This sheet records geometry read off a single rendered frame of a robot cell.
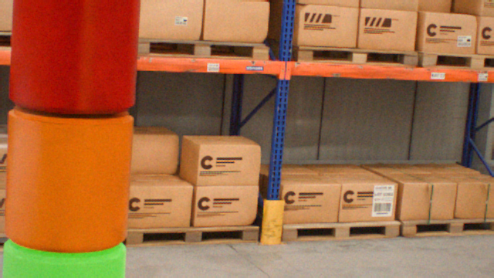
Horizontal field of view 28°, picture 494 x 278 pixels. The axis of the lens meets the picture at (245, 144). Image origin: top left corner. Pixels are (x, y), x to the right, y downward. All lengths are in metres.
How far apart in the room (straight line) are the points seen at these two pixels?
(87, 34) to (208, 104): 9.46
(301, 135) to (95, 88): 9.91
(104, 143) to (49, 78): 0.03
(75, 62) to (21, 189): 0.06
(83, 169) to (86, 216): 0.02
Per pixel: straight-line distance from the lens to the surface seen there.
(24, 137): 0.39
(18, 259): 0.40
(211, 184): 8.58
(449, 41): 9.46
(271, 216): 8.72
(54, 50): 0.38
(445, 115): 11.12
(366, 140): 10.65
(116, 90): 0.39
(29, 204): 0.40
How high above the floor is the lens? 2.33
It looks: 10 degrees down
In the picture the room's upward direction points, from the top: 4 degrees clockwise
